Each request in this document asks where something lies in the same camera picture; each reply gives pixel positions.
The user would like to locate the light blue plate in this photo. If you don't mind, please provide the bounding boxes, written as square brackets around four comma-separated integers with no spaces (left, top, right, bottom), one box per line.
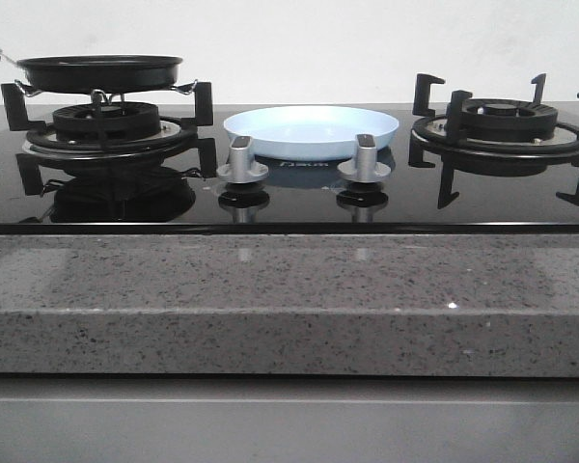
[223,105,400,162]

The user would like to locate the black frying pan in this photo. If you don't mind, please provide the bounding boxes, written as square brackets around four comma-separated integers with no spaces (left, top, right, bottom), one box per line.
[14,55,182,95]

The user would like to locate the left silver stove knob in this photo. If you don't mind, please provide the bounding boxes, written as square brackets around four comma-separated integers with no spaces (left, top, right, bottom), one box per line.
[217,136,268,184]

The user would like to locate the silver stove knob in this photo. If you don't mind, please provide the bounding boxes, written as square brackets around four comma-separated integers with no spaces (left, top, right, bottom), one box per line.
[337,134,392,183]
[217,136,268,184]

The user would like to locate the right silver stove knob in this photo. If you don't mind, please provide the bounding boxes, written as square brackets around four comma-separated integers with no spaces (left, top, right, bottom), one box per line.
[337,134,392,183]

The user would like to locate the black glass gas cooktop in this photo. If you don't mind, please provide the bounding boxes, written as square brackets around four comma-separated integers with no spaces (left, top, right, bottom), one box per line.
[0,105,579,234]

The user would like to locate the left burner with black grate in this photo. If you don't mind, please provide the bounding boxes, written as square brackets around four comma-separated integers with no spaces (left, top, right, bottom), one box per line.
[1,81,213,161]

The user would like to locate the burner with black grate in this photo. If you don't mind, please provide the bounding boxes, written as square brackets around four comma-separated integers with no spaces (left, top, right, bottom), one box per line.
[410,73,579,164]
[1,81,213,161]

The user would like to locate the right burner with black grate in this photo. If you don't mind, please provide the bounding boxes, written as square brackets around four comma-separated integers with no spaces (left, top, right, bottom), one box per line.
[410,73,579,164]

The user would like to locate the wire pan support ring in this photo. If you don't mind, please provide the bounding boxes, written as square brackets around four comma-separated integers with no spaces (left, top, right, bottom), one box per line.
[13,79,199,106]

